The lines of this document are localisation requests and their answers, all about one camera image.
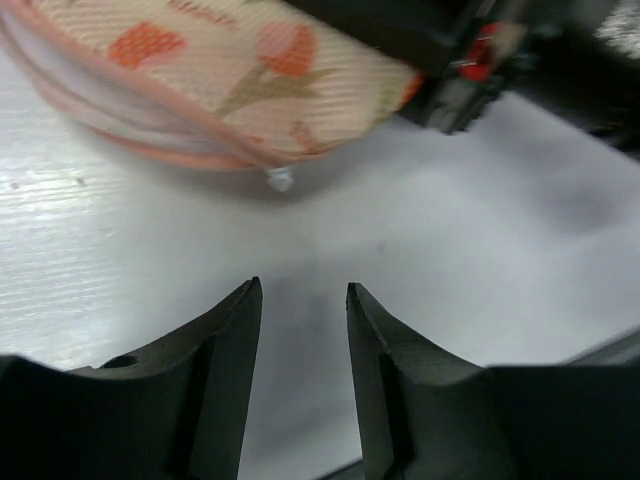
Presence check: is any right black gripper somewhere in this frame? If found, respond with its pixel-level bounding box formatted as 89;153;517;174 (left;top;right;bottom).
298;0;639;158

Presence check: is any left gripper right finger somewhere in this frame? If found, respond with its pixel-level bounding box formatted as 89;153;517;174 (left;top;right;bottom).
346;283;639;479

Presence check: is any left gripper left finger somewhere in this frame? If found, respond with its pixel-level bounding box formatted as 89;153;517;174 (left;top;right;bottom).
1;279;262;479

